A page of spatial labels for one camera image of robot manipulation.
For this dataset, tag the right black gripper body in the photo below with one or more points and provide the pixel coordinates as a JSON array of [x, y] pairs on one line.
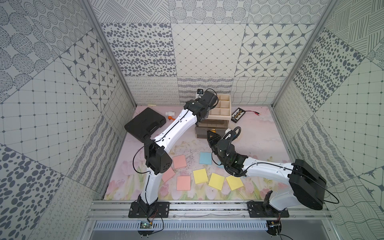
[[216, 148]]

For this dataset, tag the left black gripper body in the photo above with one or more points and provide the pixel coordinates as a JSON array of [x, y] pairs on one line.
[[205, 111]]

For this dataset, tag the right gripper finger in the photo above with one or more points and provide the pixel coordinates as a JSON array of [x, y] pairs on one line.
[[212, 141], [212, 135]]

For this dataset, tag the grey drawer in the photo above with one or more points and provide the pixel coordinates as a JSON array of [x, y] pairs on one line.
[[202, 132]]

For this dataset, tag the beige drawer organizer cabinet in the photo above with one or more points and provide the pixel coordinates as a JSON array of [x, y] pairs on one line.
[[220, 116]]

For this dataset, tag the yellow sticky note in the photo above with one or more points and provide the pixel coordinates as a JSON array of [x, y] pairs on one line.
[[216, 181], [200, 176], [234, 182]]

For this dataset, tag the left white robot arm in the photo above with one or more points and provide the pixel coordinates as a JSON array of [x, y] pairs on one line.
[[158, 160]]

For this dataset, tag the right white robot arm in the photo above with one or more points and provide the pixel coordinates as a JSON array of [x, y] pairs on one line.
[[305, 185]]

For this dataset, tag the blue sticky note left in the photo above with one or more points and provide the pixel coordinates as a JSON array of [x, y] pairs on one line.
[[205, 158]]

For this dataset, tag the pink sticky note upper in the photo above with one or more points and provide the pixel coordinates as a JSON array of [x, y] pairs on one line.
[[179, 162]]

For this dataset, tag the pink sticky note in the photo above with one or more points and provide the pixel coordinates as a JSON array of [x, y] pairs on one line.
[[168, 175], [183, 183], [179, 162]]

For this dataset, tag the pink sticky note lower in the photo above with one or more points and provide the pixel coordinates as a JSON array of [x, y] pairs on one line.
[[183, 183]]

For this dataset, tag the pink sticky note left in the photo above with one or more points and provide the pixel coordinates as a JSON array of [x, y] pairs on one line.
[[168, 175]]

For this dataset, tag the black flat case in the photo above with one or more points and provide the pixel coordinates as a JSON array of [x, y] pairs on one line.
[[145, 124]]

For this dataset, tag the small green circuit board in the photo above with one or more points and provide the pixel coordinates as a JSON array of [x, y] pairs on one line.
[[145, 225]]

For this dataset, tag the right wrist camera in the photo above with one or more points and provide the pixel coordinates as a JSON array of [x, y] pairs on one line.
[[232, 134]]

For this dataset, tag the black battery holder with wires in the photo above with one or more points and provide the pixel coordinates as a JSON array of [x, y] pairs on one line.
[[239, 113]]

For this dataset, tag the white valve orange handle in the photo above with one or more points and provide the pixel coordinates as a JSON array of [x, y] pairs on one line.
[[171, 115]]

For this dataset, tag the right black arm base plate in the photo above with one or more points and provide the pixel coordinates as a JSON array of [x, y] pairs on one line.
[[261, 210]]

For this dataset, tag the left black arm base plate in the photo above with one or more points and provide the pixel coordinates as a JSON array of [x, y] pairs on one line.
[[142, 210]]

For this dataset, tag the aluminium mounting rail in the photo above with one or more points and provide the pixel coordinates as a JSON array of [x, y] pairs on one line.
[[205, 210]]

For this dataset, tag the white slotted cable duct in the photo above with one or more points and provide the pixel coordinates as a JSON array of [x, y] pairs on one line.
[[177, 225]]

